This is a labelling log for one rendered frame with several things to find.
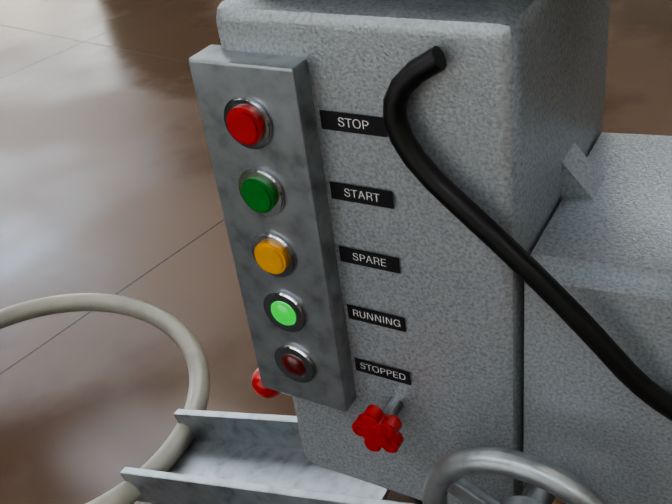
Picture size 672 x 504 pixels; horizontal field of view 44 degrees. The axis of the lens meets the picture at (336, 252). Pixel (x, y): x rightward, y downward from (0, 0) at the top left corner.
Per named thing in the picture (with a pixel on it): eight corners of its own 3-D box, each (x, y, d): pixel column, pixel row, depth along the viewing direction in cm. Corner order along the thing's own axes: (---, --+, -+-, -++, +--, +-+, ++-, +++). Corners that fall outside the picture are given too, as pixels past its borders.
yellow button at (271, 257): (294, 270, 59) (289, 240, 58) (286, 279, 59) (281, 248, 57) (264, 263, 61) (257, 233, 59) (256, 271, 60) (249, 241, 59)
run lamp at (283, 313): (306, 321, 63) (301, 296, 61) (296, 333, 62) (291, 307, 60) (279, 315, 64) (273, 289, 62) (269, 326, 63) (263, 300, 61)
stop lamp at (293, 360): (315, 372, 65) (311, 349, 64) (306, 384, 64) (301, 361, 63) (289, 365, 67) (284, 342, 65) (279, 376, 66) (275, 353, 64)
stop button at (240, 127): (271, 141, 54) (264, 104, 52) (262, 148, 53) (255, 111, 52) (238, 136, 55) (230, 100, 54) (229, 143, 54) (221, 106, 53)
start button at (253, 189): (283, 209, 57) (277, 175, 55) (275, 217, 56) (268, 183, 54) (251, 203, 58) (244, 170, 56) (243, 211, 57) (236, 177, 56)
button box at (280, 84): (362, 391, 67) (315, 51, 51) (346, 414, 65) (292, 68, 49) (278, 366, 71) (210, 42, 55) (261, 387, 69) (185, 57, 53)
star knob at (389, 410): (421, 422, 65) (418, 385, 63) (397, 462, 62) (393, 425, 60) (377, 409, 67) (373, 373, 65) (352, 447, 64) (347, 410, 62)
